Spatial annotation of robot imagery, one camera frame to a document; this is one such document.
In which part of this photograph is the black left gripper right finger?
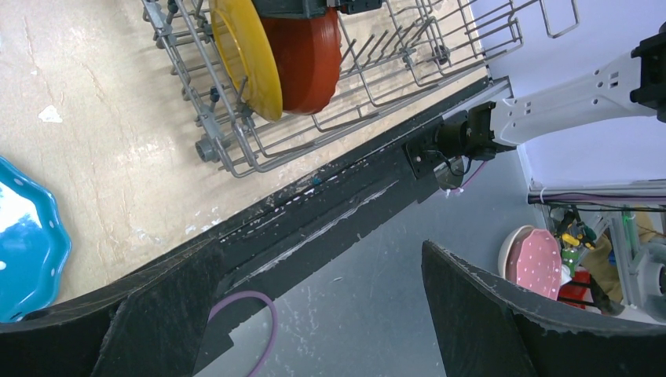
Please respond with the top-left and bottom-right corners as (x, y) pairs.
(421, 240), (665, 376)

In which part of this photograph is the grey wire dish rack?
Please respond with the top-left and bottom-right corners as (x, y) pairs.
(142, 1), (580, 178)

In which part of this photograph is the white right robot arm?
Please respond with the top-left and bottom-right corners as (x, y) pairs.
(403, 27), (665, 178)

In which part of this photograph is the red plate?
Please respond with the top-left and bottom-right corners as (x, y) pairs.
(262, 10), (342, 115)

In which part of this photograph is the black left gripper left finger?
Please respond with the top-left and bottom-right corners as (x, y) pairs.
(1, 243), (223, 376)

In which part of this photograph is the white plate under pink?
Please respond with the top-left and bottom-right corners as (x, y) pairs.
(497, 225), (535, 278)

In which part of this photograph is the black table front rail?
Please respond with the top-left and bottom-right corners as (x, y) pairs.
(192, 75), (514, 375)

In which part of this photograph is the blue scalloped plate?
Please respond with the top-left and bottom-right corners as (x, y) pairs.
(1, 158), (71, 323)

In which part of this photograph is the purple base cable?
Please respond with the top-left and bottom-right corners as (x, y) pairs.
(207, 290), (280, 377)

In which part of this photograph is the pink polka dot plate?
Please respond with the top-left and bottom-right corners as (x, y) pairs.
(505, 229), (562, 301)

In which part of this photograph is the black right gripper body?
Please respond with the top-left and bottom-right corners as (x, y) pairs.
(252, 0), (383, 20)

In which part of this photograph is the yellow patterned plate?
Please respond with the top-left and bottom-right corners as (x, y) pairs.
(209, 0), (283, 122)

